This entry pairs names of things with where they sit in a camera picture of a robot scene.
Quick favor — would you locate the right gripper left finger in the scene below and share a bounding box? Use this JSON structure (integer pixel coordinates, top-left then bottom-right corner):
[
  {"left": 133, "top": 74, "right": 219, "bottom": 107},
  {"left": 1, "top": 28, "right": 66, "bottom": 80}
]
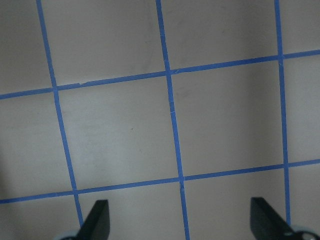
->
[{"left": 77, "top": 199, "right": 111, "bottom": 240}]

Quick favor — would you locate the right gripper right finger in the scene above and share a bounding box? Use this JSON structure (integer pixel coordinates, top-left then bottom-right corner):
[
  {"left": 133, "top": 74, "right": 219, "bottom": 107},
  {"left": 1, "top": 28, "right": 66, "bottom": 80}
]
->
[{"left": 249, "top": 197, "right": 297, "bottom": 240}]

